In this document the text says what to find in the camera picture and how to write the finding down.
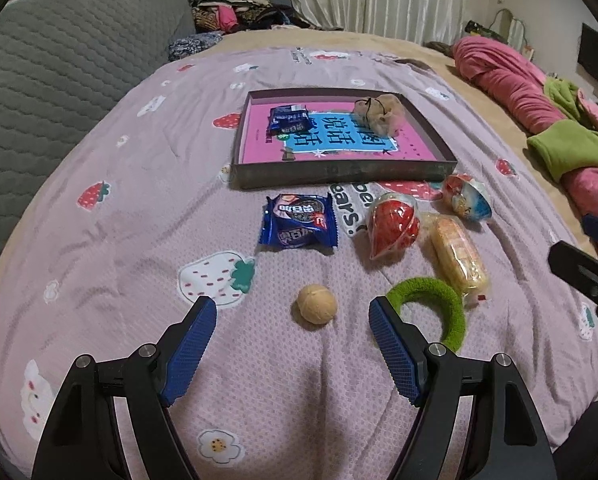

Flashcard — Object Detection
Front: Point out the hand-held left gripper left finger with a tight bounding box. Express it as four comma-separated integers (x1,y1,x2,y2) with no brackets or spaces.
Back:
31,296,218,480

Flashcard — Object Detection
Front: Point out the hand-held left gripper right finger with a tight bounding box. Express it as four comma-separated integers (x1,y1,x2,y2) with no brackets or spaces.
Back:
368,296,560,480

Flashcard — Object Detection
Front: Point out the green fuzzy scrunchie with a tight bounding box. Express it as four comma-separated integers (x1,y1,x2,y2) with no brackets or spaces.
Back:
385,276,467,351

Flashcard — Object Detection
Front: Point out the colourful round snack packet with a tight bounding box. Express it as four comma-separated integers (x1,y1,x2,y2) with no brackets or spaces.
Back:
441,172,494,221

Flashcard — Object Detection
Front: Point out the purple cardboard box tray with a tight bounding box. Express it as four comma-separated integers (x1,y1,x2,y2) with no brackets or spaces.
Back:
227,87,460,191

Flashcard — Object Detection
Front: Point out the green fleece cloth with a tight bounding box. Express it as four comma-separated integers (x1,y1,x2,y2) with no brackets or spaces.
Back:
527,77,598,183

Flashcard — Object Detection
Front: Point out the beige ball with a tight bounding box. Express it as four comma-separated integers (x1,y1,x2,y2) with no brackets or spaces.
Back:
297,284,338,325

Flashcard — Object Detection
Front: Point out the yellow cake in clear wrapper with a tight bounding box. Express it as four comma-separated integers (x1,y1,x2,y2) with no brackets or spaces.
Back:
421,212,490,308

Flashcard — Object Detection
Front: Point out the pink strawberry print blanket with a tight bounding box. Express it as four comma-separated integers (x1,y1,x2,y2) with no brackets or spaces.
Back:
0,47,598,480

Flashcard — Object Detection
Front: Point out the red snack in clear wrapper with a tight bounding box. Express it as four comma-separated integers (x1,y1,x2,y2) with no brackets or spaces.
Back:
366,192,422,261

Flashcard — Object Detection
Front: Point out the large blue cookie packet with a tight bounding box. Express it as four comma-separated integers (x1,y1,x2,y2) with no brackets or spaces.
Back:
258,193,340,252

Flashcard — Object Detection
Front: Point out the black television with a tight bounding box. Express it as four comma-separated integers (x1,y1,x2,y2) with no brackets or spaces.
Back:
579,22,598,93

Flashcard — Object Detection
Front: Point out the pink quilt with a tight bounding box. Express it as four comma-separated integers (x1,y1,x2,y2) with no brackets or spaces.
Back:
453,37,598,261

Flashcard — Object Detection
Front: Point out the dark bag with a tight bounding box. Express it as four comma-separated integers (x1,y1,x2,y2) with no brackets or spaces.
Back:
464,20,494,41

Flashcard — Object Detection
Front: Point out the small blue cookie packet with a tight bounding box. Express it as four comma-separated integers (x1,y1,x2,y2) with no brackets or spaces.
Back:
267,104,314,137

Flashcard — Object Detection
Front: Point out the beige bed sheet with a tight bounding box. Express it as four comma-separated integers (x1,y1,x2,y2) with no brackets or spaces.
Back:
204,27,598,261

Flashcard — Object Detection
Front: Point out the dark floral cloth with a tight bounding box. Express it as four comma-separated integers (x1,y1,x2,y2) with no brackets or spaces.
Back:
168,31,224,62

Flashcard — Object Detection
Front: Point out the grey quilted headboard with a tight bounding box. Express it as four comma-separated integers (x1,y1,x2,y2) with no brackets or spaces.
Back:
0,0,197,321

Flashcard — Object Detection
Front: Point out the pile of clothes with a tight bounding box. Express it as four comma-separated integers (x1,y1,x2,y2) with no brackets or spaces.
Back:
189,0,324,33

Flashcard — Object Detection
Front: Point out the white wire rack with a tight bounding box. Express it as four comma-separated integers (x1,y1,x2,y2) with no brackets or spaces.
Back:
494,7,530,51

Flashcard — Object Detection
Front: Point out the beige plush hair tie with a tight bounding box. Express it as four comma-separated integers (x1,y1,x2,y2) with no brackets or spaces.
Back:
354,94,407,136

